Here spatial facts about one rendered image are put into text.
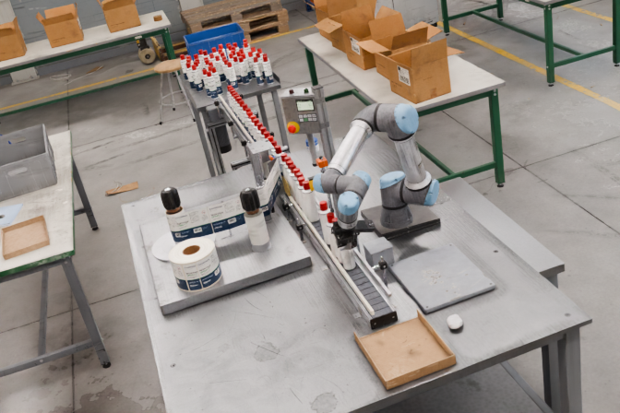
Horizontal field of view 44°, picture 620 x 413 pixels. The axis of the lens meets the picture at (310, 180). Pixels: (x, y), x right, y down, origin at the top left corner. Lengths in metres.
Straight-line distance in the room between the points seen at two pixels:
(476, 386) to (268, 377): 1.09
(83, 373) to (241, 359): 1.83
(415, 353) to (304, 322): 0.49
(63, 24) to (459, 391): 6.26
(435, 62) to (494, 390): 2.24
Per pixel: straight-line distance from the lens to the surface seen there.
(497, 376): 3.57
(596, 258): 4.68
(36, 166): 4.92
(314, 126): 3.42
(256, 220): 3.34
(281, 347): 2.93
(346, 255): 3.12
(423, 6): 8.90
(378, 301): 2.96
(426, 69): 4.90
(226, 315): 3.17
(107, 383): 4.47
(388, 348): 2.81
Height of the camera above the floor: 2.63
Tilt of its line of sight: 26 degrees down
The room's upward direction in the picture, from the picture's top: 12 degrees counter-clockwise
